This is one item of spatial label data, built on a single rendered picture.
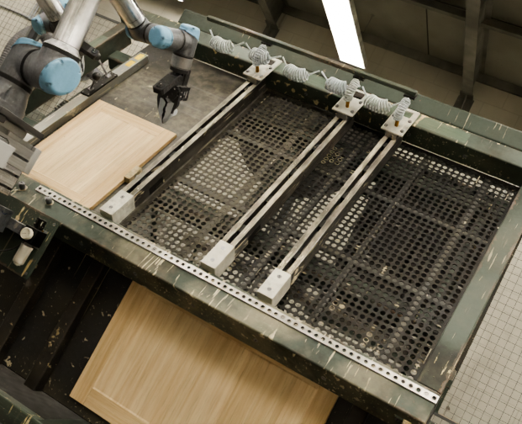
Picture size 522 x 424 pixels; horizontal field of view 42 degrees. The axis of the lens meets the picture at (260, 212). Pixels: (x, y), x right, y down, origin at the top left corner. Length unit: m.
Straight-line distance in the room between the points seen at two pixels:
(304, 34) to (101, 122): 5.71
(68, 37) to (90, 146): 0.91
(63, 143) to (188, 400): 1.20
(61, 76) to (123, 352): 1.09
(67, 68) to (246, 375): 1.21
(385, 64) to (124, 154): 5.64
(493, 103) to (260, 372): 5.92
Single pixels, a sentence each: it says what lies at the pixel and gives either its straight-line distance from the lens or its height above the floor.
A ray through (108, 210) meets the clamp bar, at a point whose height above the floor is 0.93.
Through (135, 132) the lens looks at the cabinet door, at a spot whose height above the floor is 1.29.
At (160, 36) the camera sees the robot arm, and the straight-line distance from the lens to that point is 2.41.
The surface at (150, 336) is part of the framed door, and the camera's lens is 2.65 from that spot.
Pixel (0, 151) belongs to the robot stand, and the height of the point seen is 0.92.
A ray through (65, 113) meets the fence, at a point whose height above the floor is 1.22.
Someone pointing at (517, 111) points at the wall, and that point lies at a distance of 7.96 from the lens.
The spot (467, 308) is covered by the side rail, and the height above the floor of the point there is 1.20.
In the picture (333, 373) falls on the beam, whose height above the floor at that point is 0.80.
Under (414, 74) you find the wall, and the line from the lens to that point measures 8.14.
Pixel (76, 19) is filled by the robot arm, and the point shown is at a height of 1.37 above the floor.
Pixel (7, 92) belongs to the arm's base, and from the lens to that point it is 2.22.
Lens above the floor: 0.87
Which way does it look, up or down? 7 degrees up
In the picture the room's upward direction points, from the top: 28 degrees clockwise
